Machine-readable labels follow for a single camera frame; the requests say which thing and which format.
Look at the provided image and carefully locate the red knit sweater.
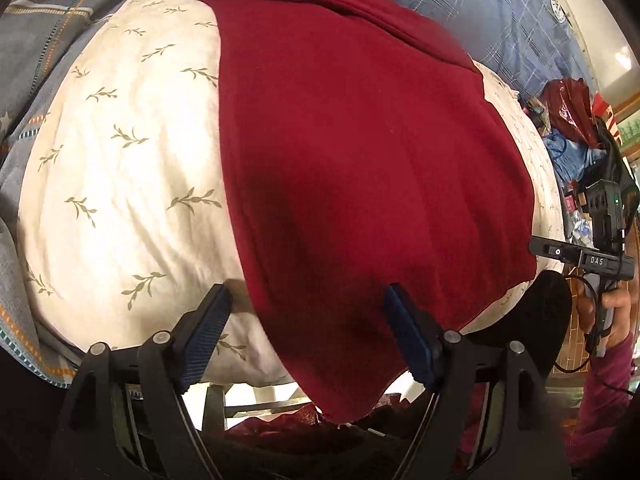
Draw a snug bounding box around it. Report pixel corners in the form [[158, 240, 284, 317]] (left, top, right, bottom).
[[201, 0, 537, 424]]

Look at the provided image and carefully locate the magenta right sleeve forearm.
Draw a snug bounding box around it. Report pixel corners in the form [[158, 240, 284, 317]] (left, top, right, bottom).
[[565, 334, 634, 467]]

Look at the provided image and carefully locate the person's right hand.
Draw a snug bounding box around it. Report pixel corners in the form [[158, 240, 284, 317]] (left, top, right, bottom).
[[576, 282, 639, 350]]

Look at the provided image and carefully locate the blue cloth pile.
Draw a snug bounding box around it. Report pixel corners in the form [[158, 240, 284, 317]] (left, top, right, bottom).
[[542, 129, 606, 186]]

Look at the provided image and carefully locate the red plastic bag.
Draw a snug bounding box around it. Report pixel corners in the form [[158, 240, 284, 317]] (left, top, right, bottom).
[[539, 78, 601, 148]]

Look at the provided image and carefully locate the cream leaf-print pillow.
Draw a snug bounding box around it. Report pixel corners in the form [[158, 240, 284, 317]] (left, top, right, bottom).
[[16, 0, 564, 418]]

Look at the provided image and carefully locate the blue plaid quilt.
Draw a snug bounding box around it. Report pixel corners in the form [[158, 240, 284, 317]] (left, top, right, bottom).
[[394, 0, 593, 96]]

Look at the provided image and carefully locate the grey star-pattern bedsheet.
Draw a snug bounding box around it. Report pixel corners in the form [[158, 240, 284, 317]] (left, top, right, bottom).
[[0, 0, 206, 391]]

